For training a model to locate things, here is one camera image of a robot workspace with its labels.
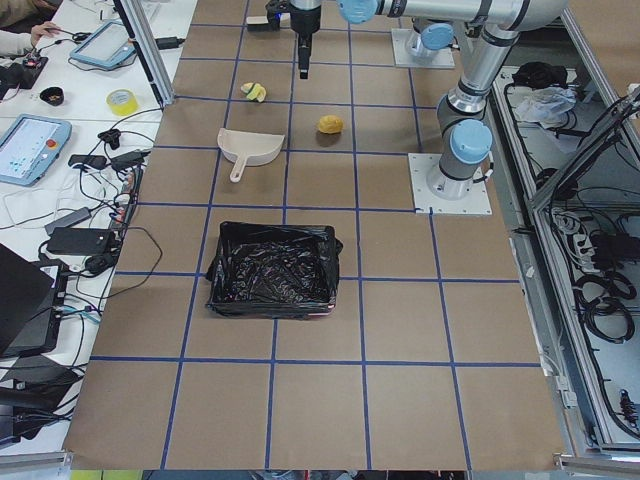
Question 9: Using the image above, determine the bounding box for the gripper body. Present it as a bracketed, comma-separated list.
[265, 0, 321, 35]

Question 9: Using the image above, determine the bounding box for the blue teach pendant far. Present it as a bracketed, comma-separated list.
[69, 20, 136, 71]

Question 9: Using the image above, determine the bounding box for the braided croissant bread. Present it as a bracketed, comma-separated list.
[241, 82, 259, 101]

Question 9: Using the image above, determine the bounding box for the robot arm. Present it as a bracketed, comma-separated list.
[339, 0, 567, 201]
[265, 1, 454, 79]

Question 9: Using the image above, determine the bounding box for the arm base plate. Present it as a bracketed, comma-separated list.
[408, 153, 492, 216]
[391, 28, 455, 70]

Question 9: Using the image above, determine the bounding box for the yellow tape roll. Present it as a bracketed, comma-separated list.
[106, 89, 139, 117]

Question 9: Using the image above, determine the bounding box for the person's hand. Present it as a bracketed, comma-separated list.
[30, 21, 60, 47]

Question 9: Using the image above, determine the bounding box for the crumpled white cloth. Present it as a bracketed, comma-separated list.
[514, 87, 576, 129]

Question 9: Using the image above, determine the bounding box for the beige plastic dustpan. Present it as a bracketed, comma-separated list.
[217, 128, 284, 183]

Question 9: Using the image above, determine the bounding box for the yellow green sponge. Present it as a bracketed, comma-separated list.
[246, 83, 267, 103]

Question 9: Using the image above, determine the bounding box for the black computer mouse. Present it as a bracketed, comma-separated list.
[84, 253, 117, 276]

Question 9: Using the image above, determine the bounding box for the blue teach pendant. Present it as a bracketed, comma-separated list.
[69, 20, 136, 71]
[1, 114, 72, 186]

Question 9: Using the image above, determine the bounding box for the small black bowl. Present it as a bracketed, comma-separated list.
[39, 86, 65, 106]

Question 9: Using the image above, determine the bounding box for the black-lined trash bin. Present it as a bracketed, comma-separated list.
[206, 221, 343, 319]

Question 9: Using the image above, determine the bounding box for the black power adapter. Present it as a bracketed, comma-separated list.
[47, 227, 115, 256]

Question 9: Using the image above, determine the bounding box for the aluminium frame post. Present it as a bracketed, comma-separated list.
[114, 0, 175, 110]

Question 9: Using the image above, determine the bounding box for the blue teach pendant near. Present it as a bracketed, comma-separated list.
[1, 114, 72, 186]

